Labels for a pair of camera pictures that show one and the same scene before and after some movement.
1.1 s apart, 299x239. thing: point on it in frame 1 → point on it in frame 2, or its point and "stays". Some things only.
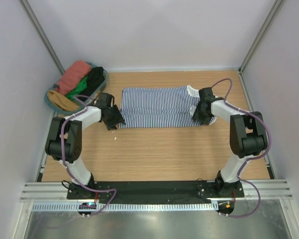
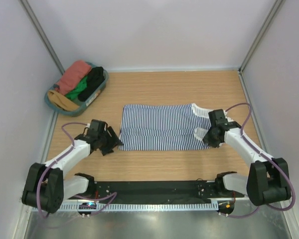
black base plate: x=156 y=192 stays
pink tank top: x=71 y=76 stays
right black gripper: x=196 y=115 → x=207 y=139
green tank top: x=79 y=88 stays
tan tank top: x=61 y=102 stays
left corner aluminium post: x=37 y=26 stays
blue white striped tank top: x=158 y=106 → x=163 y=126
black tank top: x=95 y=76 stays
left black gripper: x=118 y=118 → x=113 y=141
